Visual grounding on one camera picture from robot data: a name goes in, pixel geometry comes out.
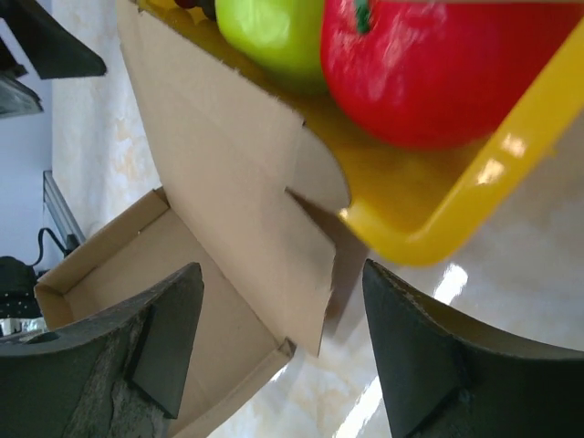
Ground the red tomato fruit front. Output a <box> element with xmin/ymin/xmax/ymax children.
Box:
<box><xmin>320</xmin><ymin>1</ymin><xmax>583</xmax><ymax>149</ymax></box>

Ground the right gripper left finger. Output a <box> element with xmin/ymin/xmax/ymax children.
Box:
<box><xmin>1</xmin><ymin>263</ymin><xmax>203</xmax><ymax>437</ymax></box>

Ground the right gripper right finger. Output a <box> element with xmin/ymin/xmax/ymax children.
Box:
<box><xmin>362</xmin><ymin>259</ymin><xmax>583</xmax><ymax>437</ymax></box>

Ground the left aluminium frame post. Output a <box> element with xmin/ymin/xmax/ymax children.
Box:
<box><xmin>43</xmin><ymin>171</ymin><xmax>85</xmax><ymax>252</ymax></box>

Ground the brown cardboard box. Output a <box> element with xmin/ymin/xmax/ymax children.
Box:
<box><xmin>36</xmin><ymin>1</ymin><xmax>351</xmax><ymax>437</ymax></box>

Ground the light green apple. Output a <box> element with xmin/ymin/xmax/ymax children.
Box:
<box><xmin>214</xmin><ymin>0</ymin><xmax>327</xmax><ymax>94</ymax></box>

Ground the purple grape bunch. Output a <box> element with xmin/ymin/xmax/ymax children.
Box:
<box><xmin>175</xmin><ymin>0</ymin><xmax>216</xmax><ymax>21</ymax></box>

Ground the yellow plastic tray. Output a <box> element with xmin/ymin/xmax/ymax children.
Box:
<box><xmin>118</xmin><ymin>1</ymin><xmax>583</xmax><ymax>266</ymax></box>

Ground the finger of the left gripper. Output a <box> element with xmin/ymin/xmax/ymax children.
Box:
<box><xmin>1</xmin><ymin>0</ymin><xmax>106</xmax><ymax>79</ymax></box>
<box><xmin>0</xmin><ymin>75</ymin><xmax>43</xmax><ymax>119</ymax></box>

